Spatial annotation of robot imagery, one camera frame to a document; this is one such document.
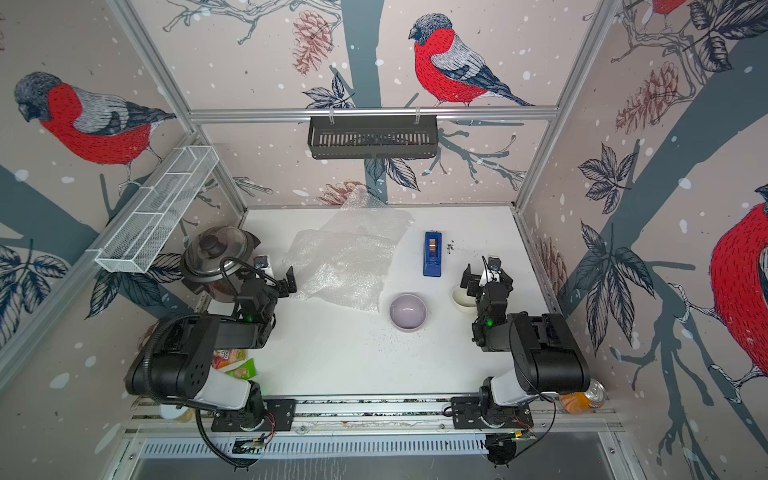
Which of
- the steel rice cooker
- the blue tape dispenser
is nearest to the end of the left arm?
the steel rice cooker

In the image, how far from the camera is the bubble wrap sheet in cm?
97

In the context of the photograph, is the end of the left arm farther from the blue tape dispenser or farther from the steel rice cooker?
the blue tape dispenser
